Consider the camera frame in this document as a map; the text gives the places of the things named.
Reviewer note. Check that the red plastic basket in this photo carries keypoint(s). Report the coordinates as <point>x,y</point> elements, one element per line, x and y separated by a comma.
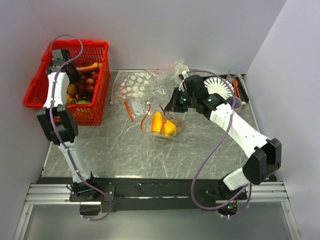
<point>85,114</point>

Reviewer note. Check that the brown kiwi toy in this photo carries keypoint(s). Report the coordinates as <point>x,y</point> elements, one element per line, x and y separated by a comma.
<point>72,90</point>

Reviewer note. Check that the clear drinking glass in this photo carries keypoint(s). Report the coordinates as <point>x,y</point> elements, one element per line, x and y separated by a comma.
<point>231,75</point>

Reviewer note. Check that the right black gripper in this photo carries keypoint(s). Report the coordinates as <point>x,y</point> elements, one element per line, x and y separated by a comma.
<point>173,105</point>

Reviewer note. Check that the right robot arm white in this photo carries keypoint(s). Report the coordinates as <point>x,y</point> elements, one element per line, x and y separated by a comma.
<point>264,154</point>

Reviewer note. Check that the aluminium rail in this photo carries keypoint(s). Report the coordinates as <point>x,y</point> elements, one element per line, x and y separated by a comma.
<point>58,194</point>

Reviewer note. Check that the orange plastic spoon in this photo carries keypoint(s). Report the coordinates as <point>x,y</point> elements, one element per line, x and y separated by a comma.
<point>236,88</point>

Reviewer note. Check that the striped white plate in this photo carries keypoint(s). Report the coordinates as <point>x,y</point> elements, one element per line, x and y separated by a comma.
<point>215,85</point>

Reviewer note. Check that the beige mug purple inside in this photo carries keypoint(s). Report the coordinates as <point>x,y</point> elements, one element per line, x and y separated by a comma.
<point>238,105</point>

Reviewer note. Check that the red lychee bunch toy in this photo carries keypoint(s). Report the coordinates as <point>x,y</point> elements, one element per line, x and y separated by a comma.
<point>88,82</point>

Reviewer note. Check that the brown longan bunch toy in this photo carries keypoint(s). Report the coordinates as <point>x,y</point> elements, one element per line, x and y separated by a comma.
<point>179,124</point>

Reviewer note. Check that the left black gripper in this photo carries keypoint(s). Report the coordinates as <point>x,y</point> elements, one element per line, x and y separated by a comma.
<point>76,78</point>

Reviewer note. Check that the black serving tray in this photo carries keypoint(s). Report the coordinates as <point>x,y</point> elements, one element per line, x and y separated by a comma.
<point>243,90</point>

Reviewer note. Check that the orange mango toy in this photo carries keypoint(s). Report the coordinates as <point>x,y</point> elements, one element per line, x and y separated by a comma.
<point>157,122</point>

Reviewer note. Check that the clear zip bag orange zipper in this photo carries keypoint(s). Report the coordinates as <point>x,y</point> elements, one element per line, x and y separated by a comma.
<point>145,124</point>

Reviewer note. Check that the yellow bell pepper toy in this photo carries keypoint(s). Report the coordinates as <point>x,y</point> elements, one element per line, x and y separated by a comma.
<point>169,129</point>

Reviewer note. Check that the cream ceramic mug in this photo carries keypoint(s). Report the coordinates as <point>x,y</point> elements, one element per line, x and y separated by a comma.
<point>179,69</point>

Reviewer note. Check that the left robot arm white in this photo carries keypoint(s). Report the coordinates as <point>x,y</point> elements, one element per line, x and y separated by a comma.
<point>58,123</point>

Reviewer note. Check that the spiky yellow fruit toy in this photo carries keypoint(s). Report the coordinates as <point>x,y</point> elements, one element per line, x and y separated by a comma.
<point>70,100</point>

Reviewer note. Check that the polka dot zip bag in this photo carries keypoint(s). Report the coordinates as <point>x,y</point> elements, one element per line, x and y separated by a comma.
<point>130,85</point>

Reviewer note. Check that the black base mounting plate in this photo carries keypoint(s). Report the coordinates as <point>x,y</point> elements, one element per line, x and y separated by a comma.
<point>128,194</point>

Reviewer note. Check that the crumpled clear plastic bag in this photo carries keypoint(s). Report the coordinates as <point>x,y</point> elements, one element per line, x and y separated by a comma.
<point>162,82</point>

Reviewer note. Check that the green fruit toy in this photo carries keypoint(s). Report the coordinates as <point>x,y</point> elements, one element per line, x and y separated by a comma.
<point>83,102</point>

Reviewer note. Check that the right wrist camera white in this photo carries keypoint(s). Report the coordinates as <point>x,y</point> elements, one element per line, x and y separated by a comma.
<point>182,77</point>

